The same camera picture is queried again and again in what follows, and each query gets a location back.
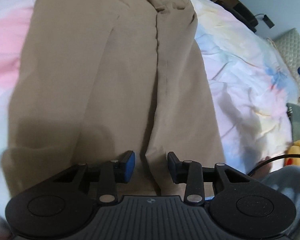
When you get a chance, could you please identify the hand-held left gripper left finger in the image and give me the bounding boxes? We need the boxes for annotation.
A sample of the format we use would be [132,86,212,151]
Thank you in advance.
[51,151,136,203]

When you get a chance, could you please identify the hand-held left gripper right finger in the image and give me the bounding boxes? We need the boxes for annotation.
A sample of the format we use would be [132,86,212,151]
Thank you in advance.
[167,152,253,203]

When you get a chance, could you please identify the tan khaki trousers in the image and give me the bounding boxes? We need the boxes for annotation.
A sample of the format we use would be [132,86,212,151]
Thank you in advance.
[1,0,227,203]

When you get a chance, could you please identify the quilted grey headboard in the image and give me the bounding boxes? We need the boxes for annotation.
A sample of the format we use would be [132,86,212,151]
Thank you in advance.
[274,28,300,103]

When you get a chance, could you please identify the pastel tie-dye bed sheet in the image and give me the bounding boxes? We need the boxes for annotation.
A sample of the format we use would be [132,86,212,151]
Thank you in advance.
[0,0,298,205]

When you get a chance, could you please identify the yellow plush toy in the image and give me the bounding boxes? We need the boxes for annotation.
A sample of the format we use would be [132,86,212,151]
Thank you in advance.
[284,139,300,167]

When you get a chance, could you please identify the person's light blue pants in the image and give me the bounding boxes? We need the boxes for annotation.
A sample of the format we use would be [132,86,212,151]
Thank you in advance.
[261,165,300,210]

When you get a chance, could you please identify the black wall charger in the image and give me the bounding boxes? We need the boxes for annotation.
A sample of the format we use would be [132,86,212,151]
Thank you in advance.
[262,14,275,29]

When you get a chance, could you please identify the black cable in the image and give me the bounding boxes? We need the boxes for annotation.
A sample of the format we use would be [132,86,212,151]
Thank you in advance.
[247,154,300,177]

